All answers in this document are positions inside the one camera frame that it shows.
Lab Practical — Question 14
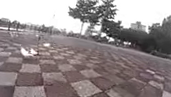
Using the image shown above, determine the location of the clump of tall trees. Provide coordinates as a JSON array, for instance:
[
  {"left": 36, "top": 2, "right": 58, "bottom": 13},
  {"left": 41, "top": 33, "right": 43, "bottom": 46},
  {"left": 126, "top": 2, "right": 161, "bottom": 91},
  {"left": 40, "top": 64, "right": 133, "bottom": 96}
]
[{"left": 64, "top": 0, "right": 120, "bottom": 44}]

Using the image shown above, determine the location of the white bird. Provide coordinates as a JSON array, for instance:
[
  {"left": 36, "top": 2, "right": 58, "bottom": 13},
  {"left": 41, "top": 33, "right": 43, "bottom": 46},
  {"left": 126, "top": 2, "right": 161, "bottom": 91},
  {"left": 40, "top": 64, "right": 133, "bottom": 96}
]
[
  {"left": 18, "top": 46, "right": 35, "bottom": 58},
  {"left": 41, "top": 41, "right": 52, "bottom": 48},
  {"left": 29, "top": 47, "right": 41, "bottom": 57}
]

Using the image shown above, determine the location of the row of dark trees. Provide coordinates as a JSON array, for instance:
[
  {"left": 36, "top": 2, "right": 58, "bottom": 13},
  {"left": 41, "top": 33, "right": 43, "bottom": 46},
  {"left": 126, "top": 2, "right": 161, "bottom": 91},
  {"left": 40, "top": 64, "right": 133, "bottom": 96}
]
[{"left": 98, "top": 3, "right": 171, "bottom": 62}]

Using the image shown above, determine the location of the pale building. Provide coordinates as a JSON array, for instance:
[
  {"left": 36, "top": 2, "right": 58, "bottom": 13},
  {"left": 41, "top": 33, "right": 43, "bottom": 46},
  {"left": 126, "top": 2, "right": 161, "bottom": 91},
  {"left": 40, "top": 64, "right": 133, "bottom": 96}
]
[{"left": 129, "top": 19, "right": 148, "bottom": 33}]

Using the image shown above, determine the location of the red and grey chequered paving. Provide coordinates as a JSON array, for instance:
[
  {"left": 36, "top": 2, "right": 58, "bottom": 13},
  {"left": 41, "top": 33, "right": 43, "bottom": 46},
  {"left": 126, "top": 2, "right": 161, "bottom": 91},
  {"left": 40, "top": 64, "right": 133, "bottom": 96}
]
[{"left": 0, "top": 23, "right": 171, "bottom": 97}]

